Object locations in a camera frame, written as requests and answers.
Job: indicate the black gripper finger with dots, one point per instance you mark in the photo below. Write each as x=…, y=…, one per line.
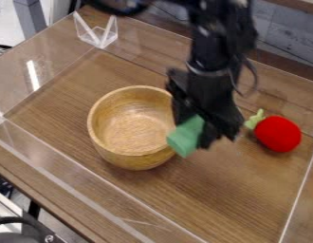
x=184, y=109
x=210, y=134

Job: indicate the brown wooden bowl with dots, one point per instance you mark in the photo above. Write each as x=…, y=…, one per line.
x=129, y=124

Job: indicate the red plush strawberry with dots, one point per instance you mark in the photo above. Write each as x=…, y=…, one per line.
x=277, y=133

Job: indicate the clear acrylic tray enclosure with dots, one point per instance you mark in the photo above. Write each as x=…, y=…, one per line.
x=85, y=118

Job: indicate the clear acrylic corner bracket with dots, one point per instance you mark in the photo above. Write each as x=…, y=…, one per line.
x=99, y=37

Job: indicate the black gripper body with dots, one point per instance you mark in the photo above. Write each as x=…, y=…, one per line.
x=210, y=92

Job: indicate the green rectangular block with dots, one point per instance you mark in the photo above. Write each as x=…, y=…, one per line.
x=185, y=137

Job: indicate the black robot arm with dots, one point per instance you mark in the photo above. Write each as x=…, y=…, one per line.
x=224, y=33

